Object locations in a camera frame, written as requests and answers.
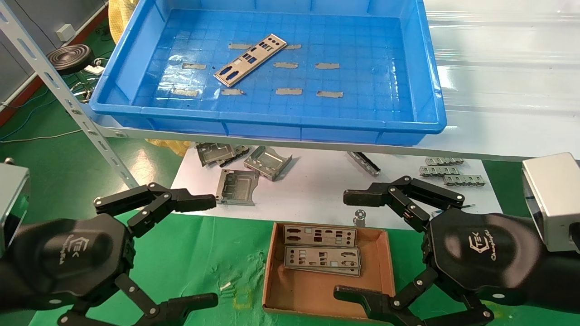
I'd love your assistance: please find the black round stool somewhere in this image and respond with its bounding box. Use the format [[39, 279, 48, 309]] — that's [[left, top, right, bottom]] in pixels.
[[47, 44, 95, 75]]

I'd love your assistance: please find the blue plastic tray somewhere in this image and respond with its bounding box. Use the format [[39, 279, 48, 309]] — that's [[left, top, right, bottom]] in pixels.
[[89, 0, 448, 146]]

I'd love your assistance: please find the white floor cable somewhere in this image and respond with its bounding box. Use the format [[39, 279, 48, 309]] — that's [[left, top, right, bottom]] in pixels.
[[0, 129, 83, 144]]

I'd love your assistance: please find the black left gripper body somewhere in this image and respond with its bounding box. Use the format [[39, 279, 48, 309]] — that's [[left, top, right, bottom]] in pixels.
[[8, 214, 135, 312]]

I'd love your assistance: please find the grey sheet metal bracket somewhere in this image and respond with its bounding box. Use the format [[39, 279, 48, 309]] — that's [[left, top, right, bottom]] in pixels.
[[244, 146, 293, 182], [196, 142, 237, 167], [215, 169, 260, 206]]

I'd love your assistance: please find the white paper sheet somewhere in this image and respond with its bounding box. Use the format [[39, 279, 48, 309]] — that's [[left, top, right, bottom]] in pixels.
[[162, 143, 503, 230]]

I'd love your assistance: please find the silver metal IO shield plate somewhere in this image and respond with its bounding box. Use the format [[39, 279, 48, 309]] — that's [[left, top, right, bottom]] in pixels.
[[285, 266, 362, 278], [284, 244, 361, 271], [283, 224, 358, 248], [213, 34, 287, 87]]

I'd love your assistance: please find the thin black wire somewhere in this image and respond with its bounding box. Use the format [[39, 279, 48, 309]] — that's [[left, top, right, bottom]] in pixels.
[[430, 204, 476, 216]]

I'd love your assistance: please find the blue floor cable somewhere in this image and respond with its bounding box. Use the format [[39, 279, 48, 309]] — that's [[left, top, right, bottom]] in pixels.
[[0, 84, 51, 142]]

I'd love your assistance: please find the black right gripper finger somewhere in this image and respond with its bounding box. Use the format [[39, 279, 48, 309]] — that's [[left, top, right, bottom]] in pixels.
[[343, 176, 465, 232], [334, 267, 495, 326]]

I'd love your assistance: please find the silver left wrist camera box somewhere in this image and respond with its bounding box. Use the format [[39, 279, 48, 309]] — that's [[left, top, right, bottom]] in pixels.
[[0, 158, 30, 255]]

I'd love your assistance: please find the narrow metal strip part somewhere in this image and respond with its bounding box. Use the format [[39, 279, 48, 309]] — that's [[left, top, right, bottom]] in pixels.
[[347, 151, 381, 177]]

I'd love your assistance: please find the grey slotted angle post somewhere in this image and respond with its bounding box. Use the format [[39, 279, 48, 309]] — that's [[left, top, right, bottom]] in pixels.
[[0, 0, 139, 189]]

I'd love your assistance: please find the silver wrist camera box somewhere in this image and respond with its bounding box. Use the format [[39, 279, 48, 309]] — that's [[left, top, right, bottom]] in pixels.
[[0, 158, 30, 255], [521, 153, 580, 253]]

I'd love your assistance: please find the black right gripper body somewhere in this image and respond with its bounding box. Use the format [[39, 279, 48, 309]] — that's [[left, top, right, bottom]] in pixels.
[[424, 209, 545, 305]]

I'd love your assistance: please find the green cloth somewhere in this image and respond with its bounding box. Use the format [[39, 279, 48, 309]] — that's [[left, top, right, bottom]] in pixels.
[[28, 209, 580, 326]]

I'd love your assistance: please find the shallow brown cardboard box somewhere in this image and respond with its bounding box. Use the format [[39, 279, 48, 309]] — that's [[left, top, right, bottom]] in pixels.
[[262, 221, 396, 321]]

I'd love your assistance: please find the dark sheet metal bracket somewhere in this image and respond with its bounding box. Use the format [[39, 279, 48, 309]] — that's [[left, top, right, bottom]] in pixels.
[[217, 145, 251, 166]]

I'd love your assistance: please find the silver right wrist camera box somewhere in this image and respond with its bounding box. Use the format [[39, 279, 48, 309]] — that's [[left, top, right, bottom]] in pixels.
[[521, 153, 580, 253]]

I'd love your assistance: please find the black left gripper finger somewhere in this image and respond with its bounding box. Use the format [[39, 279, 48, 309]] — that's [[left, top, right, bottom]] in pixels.
[[94, 182, 217, 239], [58, 273, 219, 326]]

